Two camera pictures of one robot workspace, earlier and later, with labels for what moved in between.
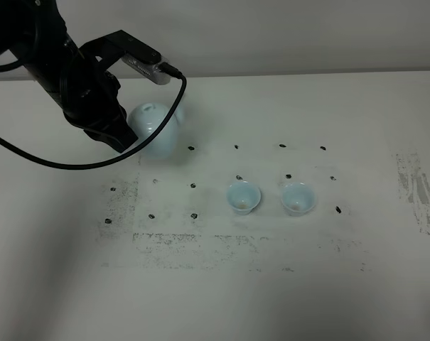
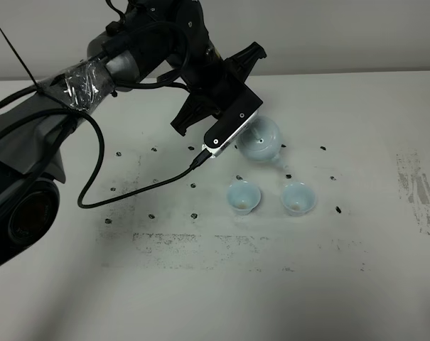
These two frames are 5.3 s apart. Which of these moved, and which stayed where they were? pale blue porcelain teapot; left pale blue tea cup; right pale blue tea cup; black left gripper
Moved: black left gripper; pale blue porcelain teapot
Stayed: right pale blue tea cup; left pale blue tea cup
